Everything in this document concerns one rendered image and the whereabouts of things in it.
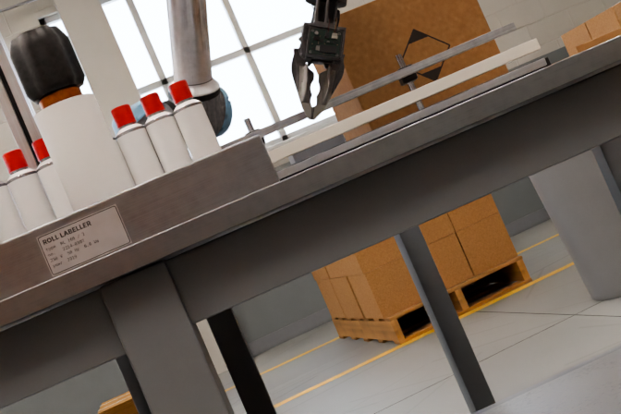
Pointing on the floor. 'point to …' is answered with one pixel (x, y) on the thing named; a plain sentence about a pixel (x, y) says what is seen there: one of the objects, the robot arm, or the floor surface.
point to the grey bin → (585, 221)
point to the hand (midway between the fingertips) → (311, 113)
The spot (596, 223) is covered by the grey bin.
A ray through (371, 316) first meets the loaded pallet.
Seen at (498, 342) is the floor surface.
